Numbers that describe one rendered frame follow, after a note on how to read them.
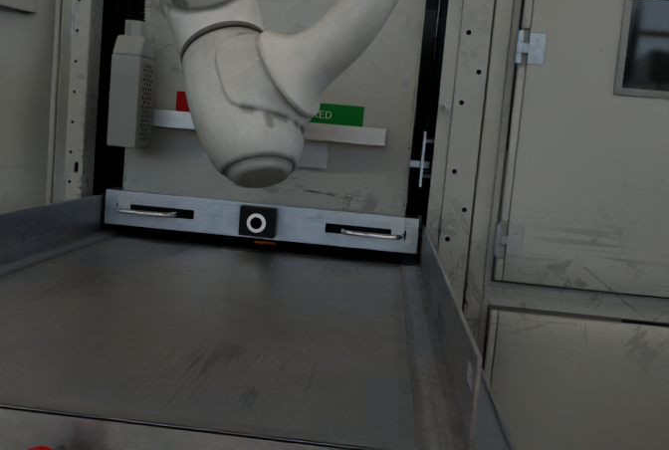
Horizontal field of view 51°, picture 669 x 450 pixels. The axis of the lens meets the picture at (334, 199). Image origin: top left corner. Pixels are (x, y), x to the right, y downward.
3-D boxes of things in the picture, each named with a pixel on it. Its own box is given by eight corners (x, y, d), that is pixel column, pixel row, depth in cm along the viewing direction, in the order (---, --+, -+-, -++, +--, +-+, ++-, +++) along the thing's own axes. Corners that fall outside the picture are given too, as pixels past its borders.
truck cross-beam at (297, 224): (416, 254, 116) (420, 218, 116) (104, 223, 120) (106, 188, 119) (415, 249, 121) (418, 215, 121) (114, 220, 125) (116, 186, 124)
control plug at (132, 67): (135, 148, 108) (142, 35, 107) (105, 145, 108) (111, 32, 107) (152, 147, 116) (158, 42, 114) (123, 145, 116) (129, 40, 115)
